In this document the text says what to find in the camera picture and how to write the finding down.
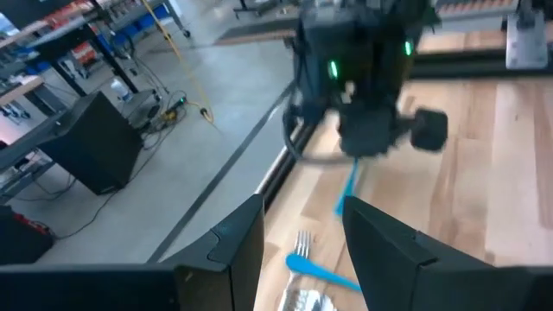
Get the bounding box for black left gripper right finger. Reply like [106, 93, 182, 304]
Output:
[341, 195, 553, 311]

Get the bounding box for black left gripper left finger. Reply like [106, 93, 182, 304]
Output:
[0, 194, 266, 311]

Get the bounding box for black red toolbox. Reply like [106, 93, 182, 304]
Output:
[0, 204, 56, 266]

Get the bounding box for dark floor mat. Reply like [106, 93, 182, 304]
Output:
[214, 17, 300, 48]

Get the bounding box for black computer case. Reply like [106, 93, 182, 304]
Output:
[37, 90, 144, 196]

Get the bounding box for grey desk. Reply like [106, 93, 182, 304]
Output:
[0, 73, 73, 206]

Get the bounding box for silver mounting plate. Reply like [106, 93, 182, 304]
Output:
[504, 0, 550, 71]

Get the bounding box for clear plastic jug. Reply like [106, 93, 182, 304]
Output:
[110, 78, 131, 104]

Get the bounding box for grey wheeled cart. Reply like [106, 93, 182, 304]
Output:
[163, 0, 192, 39]

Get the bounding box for metal shelving rack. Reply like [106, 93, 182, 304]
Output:
[0, 0, 165, 94]

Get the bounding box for black metal table frame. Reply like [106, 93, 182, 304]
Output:
[254, 47, 553, 208]

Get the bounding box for yellow extension cord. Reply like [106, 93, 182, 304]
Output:
[141, 0, 216, 125]

